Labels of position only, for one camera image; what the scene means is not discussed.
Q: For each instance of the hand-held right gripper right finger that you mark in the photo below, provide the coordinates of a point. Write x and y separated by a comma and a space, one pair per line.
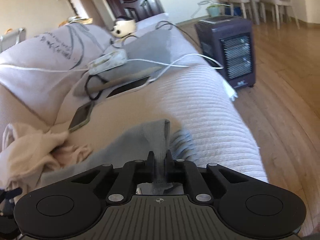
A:
169, 170

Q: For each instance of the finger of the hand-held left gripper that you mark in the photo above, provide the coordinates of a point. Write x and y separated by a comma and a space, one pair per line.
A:
11, 194

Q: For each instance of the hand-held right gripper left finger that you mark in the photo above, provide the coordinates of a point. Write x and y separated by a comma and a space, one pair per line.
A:
149, 170

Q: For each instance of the light blue sweater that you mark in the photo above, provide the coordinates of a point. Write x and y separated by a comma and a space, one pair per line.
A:
125, 150

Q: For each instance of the cream sweatshirt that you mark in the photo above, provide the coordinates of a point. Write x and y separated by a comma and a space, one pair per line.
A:
25, 142

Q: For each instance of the sofa with white cover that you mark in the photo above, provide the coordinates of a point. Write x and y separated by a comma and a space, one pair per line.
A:
200, 105

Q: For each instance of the smartphone in green case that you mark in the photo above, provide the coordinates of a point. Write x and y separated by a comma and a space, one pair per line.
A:
80, 117

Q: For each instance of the white power strip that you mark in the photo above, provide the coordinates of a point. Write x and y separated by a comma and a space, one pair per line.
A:
107, 61

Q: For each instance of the grey cushion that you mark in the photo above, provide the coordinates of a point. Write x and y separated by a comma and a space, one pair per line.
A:
150, 47

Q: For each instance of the dark electric heater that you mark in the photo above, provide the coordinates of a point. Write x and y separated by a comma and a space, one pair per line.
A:
210, 37

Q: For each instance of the printed white cushion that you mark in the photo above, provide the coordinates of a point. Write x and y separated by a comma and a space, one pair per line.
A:
37, 55

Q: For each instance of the white metal rack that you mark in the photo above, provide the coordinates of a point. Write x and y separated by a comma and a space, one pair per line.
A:
12, 38

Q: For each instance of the potted plant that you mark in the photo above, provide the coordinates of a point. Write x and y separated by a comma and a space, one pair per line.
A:
213, 11

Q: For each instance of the blue box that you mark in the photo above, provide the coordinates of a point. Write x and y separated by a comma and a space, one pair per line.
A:
236, 11

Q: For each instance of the dining table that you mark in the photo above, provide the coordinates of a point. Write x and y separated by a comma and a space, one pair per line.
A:
255, 5

